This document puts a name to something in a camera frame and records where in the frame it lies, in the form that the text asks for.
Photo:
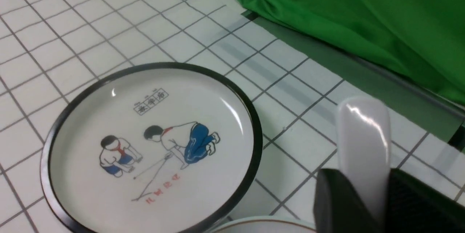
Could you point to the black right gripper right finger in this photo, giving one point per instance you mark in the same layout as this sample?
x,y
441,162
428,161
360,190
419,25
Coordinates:
x,y
415,207

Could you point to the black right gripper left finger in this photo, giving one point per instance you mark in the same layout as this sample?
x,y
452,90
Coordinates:
x,y
338,208

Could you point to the pale celadon cup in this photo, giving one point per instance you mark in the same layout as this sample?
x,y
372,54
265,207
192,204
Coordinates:
x,y
266,224

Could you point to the plain white ceramic spoon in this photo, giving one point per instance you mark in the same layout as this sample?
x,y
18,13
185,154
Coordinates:
x,y
364,150

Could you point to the green backdrop cloth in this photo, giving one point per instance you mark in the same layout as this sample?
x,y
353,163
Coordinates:
x,y
422,40

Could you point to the black-rimmed illustrated plate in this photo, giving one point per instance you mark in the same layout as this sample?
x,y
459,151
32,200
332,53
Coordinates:
x,y
155,148

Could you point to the white grid tablecloth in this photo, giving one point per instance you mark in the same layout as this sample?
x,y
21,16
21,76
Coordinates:
x,y
51,50

